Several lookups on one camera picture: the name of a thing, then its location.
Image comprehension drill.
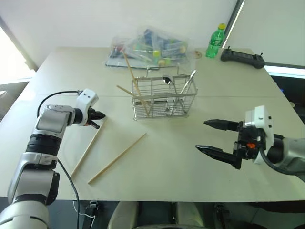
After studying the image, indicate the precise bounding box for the metal spoon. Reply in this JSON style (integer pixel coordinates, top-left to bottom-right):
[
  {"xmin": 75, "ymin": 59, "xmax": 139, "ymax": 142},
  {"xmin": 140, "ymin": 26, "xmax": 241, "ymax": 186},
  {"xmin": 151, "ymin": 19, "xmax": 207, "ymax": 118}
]
[
  {"xmin": 162, "ymin": 75, "xmax": 179, "ymax": 113},
  {"xmin": 171, "ymin": 69, "xmax": 197, "ymax": 115}
]

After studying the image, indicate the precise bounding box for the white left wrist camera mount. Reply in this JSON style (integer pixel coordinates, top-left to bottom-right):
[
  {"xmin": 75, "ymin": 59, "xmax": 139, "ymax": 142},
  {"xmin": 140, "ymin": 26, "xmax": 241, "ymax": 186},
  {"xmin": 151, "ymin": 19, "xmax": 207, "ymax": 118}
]
[{"xmin": 76, "ymin": 88, "xmax": 99, "ymax": 127}]

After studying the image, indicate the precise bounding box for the beige rounded shape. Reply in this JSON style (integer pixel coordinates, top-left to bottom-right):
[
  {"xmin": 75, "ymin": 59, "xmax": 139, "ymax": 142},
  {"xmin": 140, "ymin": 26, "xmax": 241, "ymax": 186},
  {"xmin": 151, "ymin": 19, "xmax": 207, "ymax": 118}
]
[{"xmin": 107, "ymin": 201, "xmax": 142, "ymax": 229}]

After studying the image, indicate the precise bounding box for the green plastic bottle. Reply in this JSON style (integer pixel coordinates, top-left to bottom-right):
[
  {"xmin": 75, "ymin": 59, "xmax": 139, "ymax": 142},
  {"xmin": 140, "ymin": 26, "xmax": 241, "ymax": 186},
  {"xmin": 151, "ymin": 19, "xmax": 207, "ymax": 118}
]
[{"xmin": 205, "ymin": 22, "xmax": 226, "ymax": 59}]

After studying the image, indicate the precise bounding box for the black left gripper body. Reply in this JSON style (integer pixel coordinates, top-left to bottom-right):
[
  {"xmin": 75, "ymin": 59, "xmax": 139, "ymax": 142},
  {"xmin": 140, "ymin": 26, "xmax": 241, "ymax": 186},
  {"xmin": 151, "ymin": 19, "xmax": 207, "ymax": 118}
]
[{"xmin": 85, "ymin": 107, "xmax": 98, "ymax": 127}]

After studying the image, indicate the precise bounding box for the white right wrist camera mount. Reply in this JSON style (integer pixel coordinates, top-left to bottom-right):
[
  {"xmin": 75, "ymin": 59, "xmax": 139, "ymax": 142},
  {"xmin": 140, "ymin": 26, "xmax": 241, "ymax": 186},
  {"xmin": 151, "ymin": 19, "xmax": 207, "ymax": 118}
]
[{"xmin": 244, "ymin": 105, "xmax": 275, "ymax": 166}]

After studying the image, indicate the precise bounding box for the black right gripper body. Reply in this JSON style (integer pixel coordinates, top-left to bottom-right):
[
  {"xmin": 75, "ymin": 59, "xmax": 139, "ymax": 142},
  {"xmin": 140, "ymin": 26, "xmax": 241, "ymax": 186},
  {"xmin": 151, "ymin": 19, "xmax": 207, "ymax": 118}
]
[{"xmin": 232, "ymin": 121, "xmax": 263, "ymax": 171}]

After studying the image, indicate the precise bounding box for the metal wire basket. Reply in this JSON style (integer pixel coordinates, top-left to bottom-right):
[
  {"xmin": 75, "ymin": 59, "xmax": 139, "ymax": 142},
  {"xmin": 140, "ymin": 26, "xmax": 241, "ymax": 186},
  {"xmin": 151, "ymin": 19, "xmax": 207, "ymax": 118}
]
[{"xmin": 132, "ymin": 65, "xmax": 199, "ymax": 121}]

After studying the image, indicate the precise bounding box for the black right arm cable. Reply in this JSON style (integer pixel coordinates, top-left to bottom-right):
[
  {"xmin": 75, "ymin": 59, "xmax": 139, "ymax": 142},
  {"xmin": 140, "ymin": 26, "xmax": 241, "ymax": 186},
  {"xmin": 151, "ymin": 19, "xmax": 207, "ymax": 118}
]
[{"xmin": 259, "ymin": 147, "xmax": 288, "ymax": 172}]

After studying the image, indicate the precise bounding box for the black handheld controller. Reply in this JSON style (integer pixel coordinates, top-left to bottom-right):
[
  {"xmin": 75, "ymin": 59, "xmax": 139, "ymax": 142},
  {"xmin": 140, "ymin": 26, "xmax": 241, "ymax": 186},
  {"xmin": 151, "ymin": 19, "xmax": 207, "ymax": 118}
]
[{"xmin": 220, "ymin": 46, "xmax": 266, "ymax": 70}]

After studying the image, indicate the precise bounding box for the clear plastic bag of items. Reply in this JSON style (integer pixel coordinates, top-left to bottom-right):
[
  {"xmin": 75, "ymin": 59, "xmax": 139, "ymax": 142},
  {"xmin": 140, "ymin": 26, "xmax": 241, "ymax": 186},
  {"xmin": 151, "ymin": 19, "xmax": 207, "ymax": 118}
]
[{"xmin": 104, "ymin": 27, "xmax": 196, "ymax": 70}]

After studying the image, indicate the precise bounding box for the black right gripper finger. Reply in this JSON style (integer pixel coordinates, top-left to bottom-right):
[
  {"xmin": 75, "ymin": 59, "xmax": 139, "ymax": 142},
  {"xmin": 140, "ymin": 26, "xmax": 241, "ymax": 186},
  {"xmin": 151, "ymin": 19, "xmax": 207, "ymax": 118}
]
[
  {"xmin": 195, "ymin": 144, "xmax": 236, "ymax": 166},
  {"xmin": 203, "ymin": 118, "xmax": 239, "ymax": 132}
]

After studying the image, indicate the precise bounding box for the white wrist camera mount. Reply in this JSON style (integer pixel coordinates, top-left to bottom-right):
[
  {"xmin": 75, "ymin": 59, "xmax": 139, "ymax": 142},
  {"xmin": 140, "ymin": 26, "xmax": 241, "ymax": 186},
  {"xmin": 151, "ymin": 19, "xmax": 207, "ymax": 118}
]
[
  {"xmin": 76, "ymin": 88, "xmax": 99, "ymax": 127},
  {"xmin": 244, "ymin": 105, "xmax": 275, "ymax": 166}
]

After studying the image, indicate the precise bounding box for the wooden chopstick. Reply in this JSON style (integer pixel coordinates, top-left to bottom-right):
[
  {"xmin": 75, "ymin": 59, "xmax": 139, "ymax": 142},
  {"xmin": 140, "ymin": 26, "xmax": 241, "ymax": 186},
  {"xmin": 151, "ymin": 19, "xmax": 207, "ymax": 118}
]
[
  {"xmin": 70, "ymin": 117, "xmax": 108, "ymax": 178},
  {"xmin": 122, "ymin": 49, "xmax": 151, "ymax": 118},
  {"xmin": 87, "ymin": 133, "xmax": 148, "ymax": 185},
  {"xmin": 116, "ymin": 85, "xmax": 153, "ymax": 107}
]

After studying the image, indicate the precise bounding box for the thin white cable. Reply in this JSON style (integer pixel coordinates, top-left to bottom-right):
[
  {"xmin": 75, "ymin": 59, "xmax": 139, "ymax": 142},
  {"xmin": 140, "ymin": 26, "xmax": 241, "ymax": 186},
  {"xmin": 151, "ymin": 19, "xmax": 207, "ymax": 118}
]
[{"xmin": 72, "ymin": 202, "xmax": 96, "ymax": 219}]

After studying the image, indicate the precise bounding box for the small black bracket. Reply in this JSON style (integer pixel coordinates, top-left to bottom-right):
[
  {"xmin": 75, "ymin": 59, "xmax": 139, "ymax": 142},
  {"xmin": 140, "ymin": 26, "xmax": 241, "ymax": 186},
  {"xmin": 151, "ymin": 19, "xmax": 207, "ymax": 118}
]
[{"xmin": 85, "ymin": 200, "xmax": 100, "ymax": 217}]

